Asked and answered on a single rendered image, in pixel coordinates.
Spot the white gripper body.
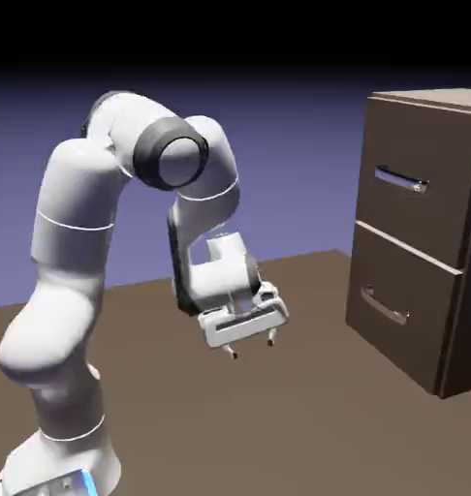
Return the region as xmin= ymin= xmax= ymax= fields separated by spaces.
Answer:
xmin=197 ymin=295 xmax=291 ymax=350

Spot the shiny curved metal handle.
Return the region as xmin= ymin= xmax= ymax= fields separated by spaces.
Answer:
xmin=374 ymin=165 xmax=430 ymax=194
xmin=360 ymin=285 xmax=410 ymax=326

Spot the brown drawer front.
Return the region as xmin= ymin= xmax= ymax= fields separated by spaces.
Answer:
xmin=354 ymin=97 xmax=471 ymax=269
xmin=344 ymin=223 xmax=464 ymax=396

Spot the dark brown wooden cabinet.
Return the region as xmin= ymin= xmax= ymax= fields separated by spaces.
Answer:
xmin=344 ymin=88 xmax=471 ymax=400

